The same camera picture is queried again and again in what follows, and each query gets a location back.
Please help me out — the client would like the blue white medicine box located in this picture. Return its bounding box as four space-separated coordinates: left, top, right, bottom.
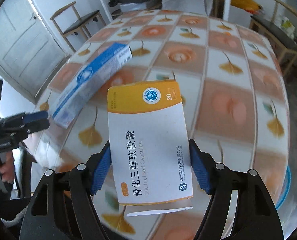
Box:
51 43 132 128

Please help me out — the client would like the yellow white capsule box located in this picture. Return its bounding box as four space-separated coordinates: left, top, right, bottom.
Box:
107 80 193 217

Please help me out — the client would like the blue plastic trash basket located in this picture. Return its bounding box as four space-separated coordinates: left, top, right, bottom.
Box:
275 165 292 210

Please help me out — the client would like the person left hand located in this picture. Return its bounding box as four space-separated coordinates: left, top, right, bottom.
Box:
0 151 14 184

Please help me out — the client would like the white door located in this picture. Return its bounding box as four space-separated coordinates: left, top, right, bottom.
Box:
0 0 68 103

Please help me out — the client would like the wooden chair left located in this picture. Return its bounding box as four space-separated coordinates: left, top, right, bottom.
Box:
50 1 107 52

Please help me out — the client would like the wooden chair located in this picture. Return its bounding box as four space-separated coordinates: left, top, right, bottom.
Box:
50 1 107 52
249 0 297 76

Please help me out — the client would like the black bag under table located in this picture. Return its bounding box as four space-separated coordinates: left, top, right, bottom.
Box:
108 0 162 8

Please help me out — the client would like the wooden chair right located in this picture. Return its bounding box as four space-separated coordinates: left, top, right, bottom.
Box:
249 0 297 76

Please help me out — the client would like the white sack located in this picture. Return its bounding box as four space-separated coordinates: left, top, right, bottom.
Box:
161 0 214 16

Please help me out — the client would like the yellow bag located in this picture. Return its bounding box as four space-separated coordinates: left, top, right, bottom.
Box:
230 0 263 14

